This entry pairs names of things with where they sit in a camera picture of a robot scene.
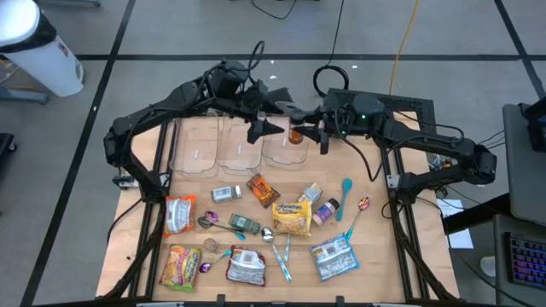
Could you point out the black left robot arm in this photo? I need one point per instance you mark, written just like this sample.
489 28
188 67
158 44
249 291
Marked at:
128 123

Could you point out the green spice jar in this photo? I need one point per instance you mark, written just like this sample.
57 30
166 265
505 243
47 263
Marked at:
243 222

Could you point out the yellow Maruchan ramen packet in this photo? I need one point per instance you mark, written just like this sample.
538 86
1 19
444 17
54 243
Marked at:
292 219

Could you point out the silver arm base bracket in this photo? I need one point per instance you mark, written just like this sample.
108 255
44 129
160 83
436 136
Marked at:
123 182
391 181

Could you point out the red ramen packet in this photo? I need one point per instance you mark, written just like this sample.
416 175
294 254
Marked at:
246 266

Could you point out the white paper sheet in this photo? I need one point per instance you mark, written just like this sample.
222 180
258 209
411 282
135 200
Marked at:
460 239

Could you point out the black desk beam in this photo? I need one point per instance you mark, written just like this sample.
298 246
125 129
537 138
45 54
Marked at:
469 215

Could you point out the white purple lidded cup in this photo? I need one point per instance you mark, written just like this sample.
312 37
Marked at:
325 212

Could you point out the white trash can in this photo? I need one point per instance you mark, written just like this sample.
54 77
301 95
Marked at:
42 64

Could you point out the black flat panel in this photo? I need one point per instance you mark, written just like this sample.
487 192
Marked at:
288 96

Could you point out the black bag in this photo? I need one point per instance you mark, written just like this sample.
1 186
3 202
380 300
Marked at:
535 128

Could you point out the black table frame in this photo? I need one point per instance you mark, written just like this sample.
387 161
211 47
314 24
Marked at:
162 149

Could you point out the white computer mouse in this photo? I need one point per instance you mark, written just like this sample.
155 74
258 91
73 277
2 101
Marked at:
488 266

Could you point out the taco seasoning mix packet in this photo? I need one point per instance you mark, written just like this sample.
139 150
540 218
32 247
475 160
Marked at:
263 190

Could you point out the blue ramen packet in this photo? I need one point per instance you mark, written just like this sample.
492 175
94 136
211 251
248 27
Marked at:
334 258

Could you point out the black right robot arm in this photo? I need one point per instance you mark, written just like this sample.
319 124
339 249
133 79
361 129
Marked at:
426 140

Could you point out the black table clamp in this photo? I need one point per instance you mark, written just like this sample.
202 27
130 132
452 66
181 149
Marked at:
220 299
340 300

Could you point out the dark metal spoon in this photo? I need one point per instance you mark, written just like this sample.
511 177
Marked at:
204 224

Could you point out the grey metal base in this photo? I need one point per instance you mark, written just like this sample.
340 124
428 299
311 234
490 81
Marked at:
21 96

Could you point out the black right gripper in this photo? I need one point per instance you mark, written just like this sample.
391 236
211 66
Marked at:
335 119

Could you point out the grey rounded panel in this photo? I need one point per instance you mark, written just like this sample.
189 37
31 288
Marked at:
524 179

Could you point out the backlit keyboard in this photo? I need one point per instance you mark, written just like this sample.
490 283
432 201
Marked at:
526 260

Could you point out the orange green ramen packet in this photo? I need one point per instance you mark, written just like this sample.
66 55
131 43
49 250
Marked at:
181 268

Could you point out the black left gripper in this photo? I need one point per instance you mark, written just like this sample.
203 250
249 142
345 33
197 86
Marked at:
251 102

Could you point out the clear plastic container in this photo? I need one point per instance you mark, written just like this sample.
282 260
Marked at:
194 153
283 155
239 149

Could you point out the black floor object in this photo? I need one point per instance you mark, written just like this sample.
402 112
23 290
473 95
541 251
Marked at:
6 145

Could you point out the white label spice jar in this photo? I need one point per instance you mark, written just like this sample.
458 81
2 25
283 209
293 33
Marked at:
224 194

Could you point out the teal plastic spoon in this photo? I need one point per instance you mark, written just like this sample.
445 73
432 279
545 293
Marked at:
346 185

